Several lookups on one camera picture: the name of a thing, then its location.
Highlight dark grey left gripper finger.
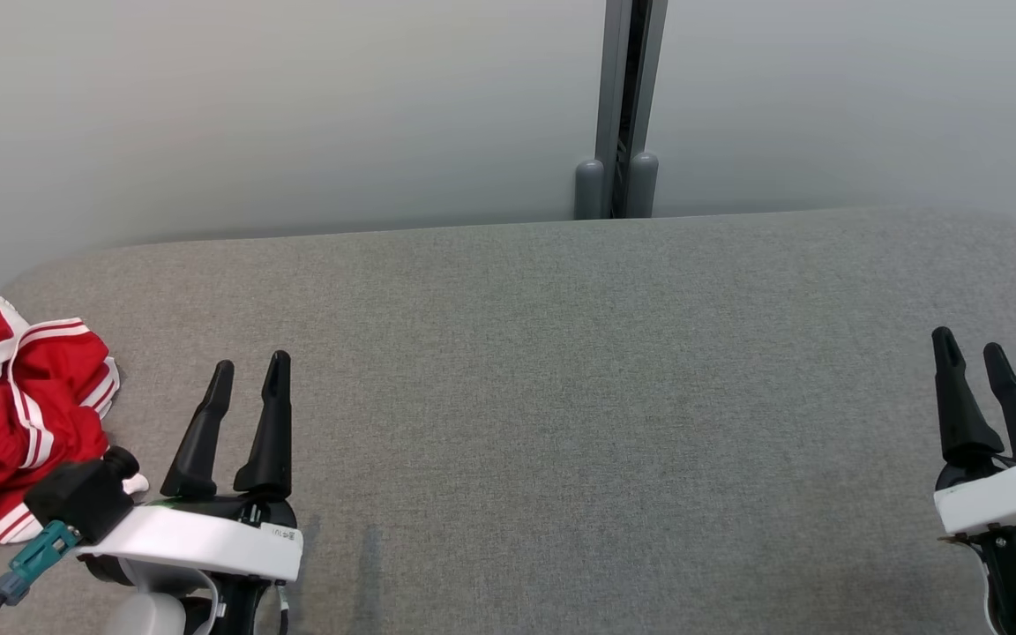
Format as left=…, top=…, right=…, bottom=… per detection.
left=234, top=351, right=293, bottom=497
left=161, top=360, right=235, bottom=499

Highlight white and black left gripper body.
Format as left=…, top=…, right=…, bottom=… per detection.
left=76, top=494, right=304, bottom=635

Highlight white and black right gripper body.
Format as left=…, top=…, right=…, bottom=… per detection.
left=933, top=454, right=1016, bottom=635

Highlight grey fabric sofa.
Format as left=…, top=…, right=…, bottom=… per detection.
left=0, top=207, right=1016, bottom=635

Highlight black cable with teal plug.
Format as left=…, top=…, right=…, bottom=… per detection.
left=0, top=520, right=81, bottom=635

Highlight grey metal partition post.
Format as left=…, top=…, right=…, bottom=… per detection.
left=574, top=0, right=634, bottom=220
left=627, top=0, right=669, bottom=219

